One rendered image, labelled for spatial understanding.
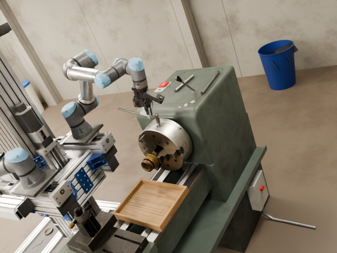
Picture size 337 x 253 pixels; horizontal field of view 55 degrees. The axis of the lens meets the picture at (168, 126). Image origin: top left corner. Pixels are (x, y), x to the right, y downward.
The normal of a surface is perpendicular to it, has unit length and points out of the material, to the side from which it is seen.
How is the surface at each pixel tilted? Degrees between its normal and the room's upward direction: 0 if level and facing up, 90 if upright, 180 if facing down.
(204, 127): 90
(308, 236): 0
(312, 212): 0
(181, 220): 90
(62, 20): 90
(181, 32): 90
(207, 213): 0
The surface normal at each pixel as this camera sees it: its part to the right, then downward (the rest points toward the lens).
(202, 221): -0.34, -0.81
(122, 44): -0.41, 0.58
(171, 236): 0.79, 0.03
